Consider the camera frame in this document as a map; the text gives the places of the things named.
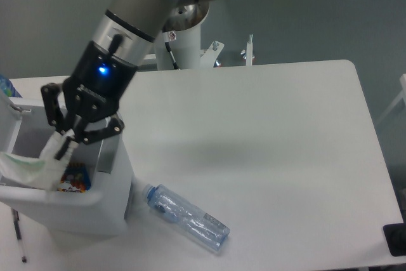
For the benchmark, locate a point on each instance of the clear blue plastic bottle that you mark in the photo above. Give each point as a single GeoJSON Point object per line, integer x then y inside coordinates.
{"type": "Point", "coordinates": [191, 219]}

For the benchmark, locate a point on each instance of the white frame at right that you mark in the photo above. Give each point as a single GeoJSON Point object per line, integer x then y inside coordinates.
{"type": "Point", "coordinates": [396, 106]}

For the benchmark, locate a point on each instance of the colourful snack wrapper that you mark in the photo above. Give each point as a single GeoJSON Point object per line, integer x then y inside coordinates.
{"type": "Point", "coordinates": [75, 179]}

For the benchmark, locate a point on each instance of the black device at table edge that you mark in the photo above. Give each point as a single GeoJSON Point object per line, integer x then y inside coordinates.
{"type": "Point", "coordinates": [395, 238]}

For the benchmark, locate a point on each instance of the black pen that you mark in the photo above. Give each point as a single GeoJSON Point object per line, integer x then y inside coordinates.
{"type": "Point", "coordinates": [18, 233]}

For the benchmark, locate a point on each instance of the white plastic trash can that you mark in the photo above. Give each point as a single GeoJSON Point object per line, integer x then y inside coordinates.
{"type": "Point", "coordinates": [101, 210]}

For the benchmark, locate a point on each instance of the white paper carton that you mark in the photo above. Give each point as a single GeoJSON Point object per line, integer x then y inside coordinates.
{"type": "Point", "coordinates": [45, 171]}

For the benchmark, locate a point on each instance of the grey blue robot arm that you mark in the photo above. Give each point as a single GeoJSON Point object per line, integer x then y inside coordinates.
{"type": "Point", "coordinates": [137, 23]}

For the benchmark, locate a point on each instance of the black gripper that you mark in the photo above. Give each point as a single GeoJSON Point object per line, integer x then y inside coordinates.
{"type": "Point", "coordinates": [91, 93]}

